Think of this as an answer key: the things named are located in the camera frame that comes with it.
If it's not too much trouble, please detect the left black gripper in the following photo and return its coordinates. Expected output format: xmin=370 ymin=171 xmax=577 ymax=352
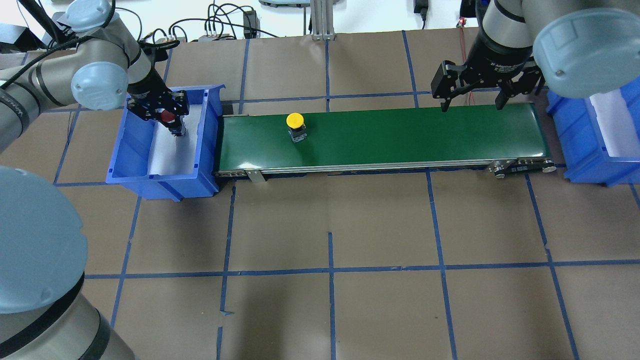
xmin=126 ymin=80 xmax=190 ymax=137

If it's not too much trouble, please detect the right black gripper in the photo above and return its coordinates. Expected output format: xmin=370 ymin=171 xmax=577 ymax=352
xmin=430 ymin=35 xmax=546 ymax=113

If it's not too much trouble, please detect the red push button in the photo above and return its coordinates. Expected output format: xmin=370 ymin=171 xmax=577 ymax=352
xmin=159 ymin=109 xmax=176 ymax=135

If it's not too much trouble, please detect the yellow push button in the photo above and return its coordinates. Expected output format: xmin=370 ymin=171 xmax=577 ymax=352
xmin=285 ymin=112 xmax=307 ymax=144

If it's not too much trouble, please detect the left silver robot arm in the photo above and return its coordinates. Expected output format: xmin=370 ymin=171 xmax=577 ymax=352
xmin=1 ymin=0 xmax=189 ymax=360

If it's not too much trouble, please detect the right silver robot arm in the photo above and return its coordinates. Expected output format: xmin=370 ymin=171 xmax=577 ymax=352
xmin=430 ymin=0 xmax=640 ymax=112

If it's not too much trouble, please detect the left blue plastic bin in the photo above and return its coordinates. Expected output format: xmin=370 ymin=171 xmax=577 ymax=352
xmin=105 ymin=84 xmax=225 ymax=202

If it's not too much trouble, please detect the blue plastic bin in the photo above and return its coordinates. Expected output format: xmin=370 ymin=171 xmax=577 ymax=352
xmin=105 ymin=84 xmax=225 ymax=202
xmin=546 ymin=79 xmax=640 ymax=187

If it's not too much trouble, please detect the white foam in left bin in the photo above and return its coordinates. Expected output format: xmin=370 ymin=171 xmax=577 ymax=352
xmin=147 ymin=104 xmax=202 ymax=175

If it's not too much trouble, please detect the white foam in bin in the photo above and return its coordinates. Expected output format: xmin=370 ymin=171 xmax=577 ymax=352
xmin=147 ymin=104 xmax=202 ymax=175
xmin=589 ymin=89 xmax=640 ymax=158

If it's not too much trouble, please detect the green conveyor belt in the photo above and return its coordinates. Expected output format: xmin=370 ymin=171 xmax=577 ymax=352
xmin=213 ymin=103 xmax=556 ymax=179

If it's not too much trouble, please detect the black power adapter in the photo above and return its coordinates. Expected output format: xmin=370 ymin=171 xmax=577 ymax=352
xmin=413 ymin=0 xmax=430 ymax=18

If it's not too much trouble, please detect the right blue plastic bin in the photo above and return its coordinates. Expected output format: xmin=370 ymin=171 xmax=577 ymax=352
xmin=546 ymin=79 xmax=640 ymax=187

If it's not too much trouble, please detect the white foam in right bin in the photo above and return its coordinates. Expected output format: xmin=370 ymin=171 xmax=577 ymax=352
xmin=589 ymin=89 xmax=640 ymax=158

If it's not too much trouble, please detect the aluminium frame post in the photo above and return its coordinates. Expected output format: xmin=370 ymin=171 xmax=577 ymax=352
xmin=310 ymin=0 xmax=336 ymax=41

